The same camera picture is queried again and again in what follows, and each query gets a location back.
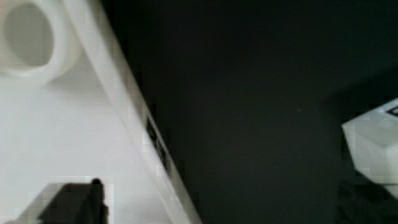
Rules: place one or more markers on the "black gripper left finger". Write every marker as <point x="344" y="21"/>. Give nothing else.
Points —
<point x="68" y="204"/>

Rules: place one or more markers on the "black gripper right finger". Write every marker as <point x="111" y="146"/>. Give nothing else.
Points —
<point x="367" y="205"/>

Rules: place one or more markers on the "white square tabletop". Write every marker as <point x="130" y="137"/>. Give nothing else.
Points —
<point x="79" y="132"/>

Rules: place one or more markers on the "white table leg with tag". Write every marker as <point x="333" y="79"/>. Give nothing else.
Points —
<point x="372" y="140"/>

